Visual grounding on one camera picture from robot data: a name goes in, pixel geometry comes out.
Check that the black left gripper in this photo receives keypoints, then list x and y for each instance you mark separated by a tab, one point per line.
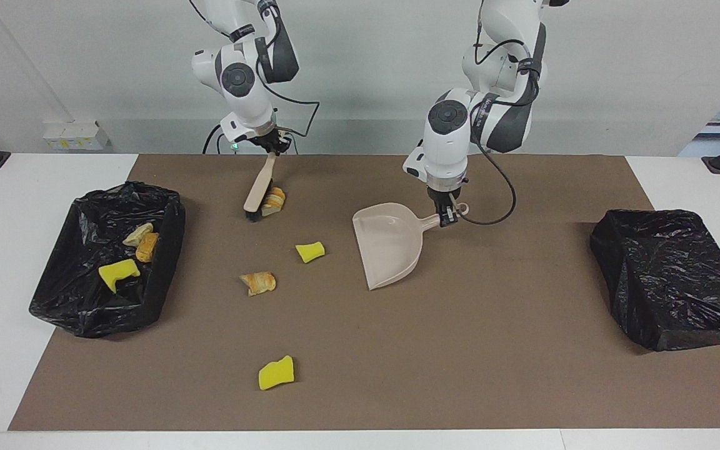
446	197

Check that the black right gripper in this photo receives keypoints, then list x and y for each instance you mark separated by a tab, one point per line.
275	140

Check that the beige brush with black bristles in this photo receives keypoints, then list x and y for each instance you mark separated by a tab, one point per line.
259	187

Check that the pale-tipped striped toy croissant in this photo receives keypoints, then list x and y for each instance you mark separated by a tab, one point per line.
274	201

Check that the beige plastic dustpan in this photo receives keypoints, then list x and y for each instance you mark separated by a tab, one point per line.
388	244

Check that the small yellow sponge wedge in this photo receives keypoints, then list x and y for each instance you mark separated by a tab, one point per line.
310	252

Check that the brown curled toy croissant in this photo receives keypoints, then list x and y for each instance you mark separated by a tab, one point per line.
259	282

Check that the tan peanut-shaped bread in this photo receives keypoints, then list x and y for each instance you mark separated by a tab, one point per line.
147	248

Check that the orange striped toy croissant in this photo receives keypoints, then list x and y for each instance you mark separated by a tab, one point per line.
137	235

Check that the yellow sponge with notched edge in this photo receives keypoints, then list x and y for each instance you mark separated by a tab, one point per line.
117	272

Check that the yellow five-sided sponge chunk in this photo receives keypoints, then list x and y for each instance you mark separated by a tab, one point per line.
275	374

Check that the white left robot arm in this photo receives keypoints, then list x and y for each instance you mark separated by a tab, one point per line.
447	144

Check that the bin lined with black bag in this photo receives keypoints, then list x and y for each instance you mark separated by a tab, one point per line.
666	281
66	294

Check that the brown table mat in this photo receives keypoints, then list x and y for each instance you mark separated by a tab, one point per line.
460	350

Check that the white wall socket box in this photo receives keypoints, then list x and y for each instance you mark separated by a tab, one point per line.
72	134

